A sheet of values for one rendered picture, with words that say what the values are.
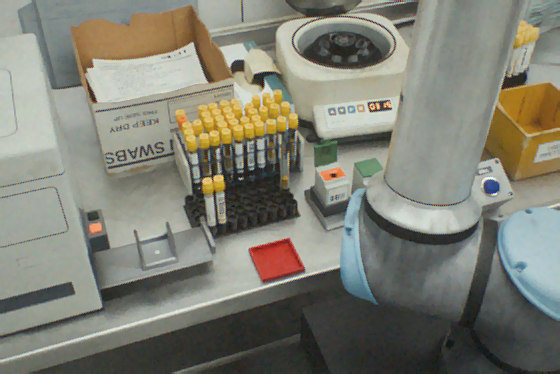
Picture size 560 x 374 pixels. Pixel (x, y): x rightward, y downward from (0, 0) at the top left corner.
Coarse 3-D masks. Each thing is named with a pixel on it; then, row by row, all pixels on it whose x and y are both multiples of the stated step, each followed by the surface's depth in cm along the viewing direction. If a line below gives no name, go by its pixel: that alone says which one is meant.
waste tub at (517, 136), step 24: (504, 96) 120; (528, 96) 122; (552, 96) 121; (504, 120) 115; (528, 120) 126; (552, 120) 123; (504, 144) 116; (528, 144) 111; (552, 144) 113; (504, 168) 118; (528, 168) 115; (552, 168) 117
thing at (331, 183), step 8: (320, 168) 107; (328, 168) 107; (336, 168) 107; (320, 176) 105; (328, 176) 105; (336, 176) 105; (344, 176) 105; (320, 184) 106; (328, 184) 105; (336, 184) 105; (344, 184) 105; (320, 192) 107; (328, 192) 105; (336, 192) 105; (344, 192) 106; (328, 200) 106; (336, 200) 107
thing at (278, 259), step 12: (288, 240) 105; (252, 252) 103; (264, 252) 103; (276, 252) 103; (288, 252) 103; (264, 264) 102; (276, 264) 102; (288, 264) 102; (300, 264) 101; (264, 276) 100; (276, 276) 99
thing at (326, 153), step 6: (324, 144) 105; (330, 144) 106; (336, 144) 106; (318, 150) 105; (324, 150) 106; (330, 150) 106; (336, 150) 107; (318, 156) 106; (324, 156) 107; (330, 156) 107; (336, 156) 107; (318, 162) 107; (324, 162) 107; (330, 162) 108
